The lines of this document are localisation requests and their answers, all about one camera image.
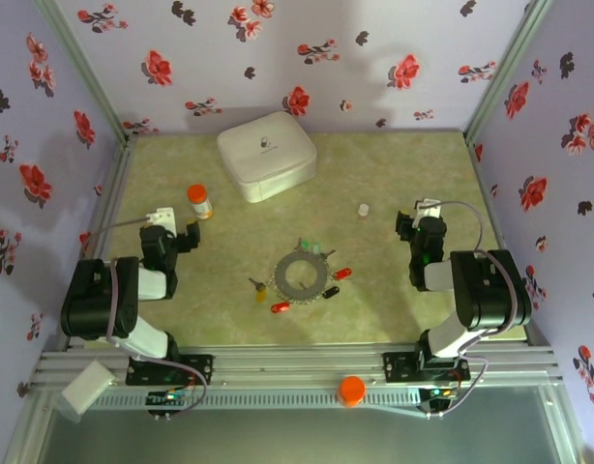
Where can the small steel key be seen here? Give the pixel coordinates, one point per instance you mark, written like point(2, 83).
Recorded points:
point(253, 282)

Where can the yellow key tag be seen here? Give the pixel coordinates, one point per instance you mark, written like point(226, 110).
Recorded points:
point(261, 295)

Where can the green key tag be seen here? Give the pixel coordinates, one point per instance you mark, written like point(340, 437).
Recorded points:
point(304, 245)
point(317, 249)

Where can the black key tag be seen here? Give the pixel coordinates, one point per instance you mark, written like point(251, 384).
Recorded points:
point(330, 293)

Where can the red key tag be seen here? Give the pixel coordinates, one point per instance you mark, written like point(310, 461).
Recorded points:
point(280, 307)

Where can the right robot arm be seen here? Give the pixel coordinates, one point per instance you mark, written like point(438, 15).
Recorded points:
point(490, 290)

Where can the orange capped pill bottle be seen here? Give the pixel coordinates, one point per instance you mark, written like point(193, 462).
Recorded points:
point(200, 205)

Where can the small white cap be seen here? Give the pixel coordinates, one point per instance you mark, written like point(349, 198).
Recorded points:
point(364, 211)

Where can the white zip case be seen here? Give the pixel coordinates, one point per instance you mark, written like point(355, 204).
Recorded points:
point(265, 154)

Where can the small circuit board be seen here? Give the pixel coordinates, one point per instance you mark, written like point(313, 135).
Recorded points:
point(439, 394)
point(169, 396)

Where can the white plastic box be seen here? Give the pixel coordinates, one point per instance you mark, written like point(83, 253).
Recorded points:
point(86, 389)

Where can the aluminium frame side rail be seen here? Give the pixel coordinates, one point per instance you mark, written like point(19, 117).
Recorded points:
point(374, 131)
point(113, 208)
point(490, 208)

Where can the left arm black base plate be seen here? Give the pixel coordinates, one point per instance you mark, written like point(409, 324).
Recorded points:
point(200, 369)

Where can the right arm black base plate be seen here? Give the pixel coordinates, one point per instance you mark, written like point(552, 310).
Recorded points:
point(398, 367)

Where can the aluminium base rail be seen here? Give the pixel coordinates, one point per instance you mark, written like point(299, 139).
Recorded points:
point(297, 365)

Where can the orange knob on rail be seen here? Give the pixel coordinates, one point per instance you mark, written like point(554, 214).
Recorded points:
point(351, 390)

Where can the aluminium frame post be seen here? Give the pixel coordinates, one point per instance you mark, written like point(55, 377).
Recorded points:
point(510, 72)
point(84, 72)

